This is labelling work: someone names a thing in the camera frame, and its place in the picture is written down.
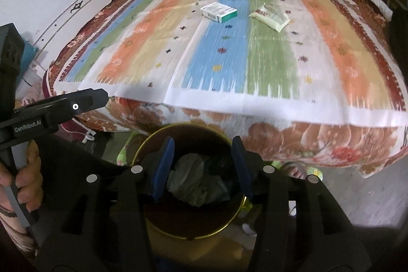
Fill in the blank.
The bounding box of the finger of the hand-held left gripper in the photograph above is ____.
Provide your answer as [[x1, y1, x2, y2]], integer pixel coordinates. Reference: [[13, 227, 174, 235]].
[[13, 88, 109, 124]]

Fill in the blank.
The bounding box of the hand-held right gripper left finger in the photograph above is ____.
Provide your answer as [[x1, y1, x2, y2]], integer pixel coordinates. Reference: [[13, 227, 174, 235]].
[[36, 136, 176, 272]]

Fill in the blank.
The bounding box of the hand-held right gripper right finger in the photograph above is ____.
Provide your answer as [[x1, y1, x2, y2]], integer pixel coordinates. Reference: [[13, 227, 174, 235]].
[[231, 135, 372, 272]]

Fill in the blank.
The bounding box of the white plastic package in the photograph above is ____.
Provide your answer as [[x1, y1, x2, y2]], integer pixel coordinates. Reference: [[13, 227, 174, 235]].
[[166, 153, 231, 207]]

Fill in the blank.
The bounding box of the gold rimmed trash bin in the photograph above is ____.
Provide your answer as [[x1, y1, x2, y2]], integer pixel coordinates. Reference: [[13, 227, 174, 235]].
[[131, 123, 252, 241]]

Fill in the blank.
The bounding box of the person's left forearm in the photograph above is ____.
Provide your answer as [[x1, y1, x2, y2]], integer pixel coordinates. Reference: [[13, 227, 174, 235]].
[[0, 187, 34, 249]]

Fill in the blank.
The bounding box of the person's left hand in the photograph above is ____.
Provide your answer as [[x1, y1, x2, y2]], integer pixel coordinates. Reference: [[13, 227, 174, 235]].
[[0, 142, 44, 207]]

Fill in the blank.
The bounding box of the teal object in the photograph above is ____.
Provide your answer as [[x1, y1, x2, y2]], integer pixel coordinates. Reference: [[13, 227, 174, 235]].
[[22, 42, 39, 69]]

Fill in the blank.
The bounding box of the maroon cloth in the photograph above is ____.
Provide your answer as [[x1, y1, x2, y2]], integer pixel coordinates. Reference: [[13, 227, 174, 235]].
[[41, 117, 93, 145]]

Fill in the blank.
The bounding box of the green floral garment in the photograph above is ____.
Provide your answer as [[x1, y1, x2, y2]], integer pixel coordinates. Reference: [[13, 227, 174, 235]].
[[116, 131, 147, 171]]

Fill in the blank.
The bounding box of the person's foot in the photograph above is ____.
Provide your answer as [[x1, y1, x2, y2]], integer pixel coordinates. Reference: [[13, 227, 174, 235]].
[[280, 162, 316, 182]]

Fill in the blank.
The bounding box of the striped colourful bed sheet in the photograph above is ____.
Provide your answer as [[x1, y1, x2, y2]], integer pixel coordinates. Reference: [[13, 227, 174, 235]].
[[53, 0, 408, 126]]

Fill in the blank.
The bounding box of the cream sachet with red label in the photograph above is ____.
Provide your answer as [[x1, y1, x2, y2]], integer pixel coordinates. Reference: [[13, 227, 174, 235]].
[[249, 3, 291, 33]]

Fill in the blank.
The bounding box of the white and green carton box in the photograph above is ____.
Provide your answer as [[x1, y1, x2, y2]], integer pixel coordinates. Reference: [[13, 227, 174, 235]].
[[200, 2, 238, 24]]

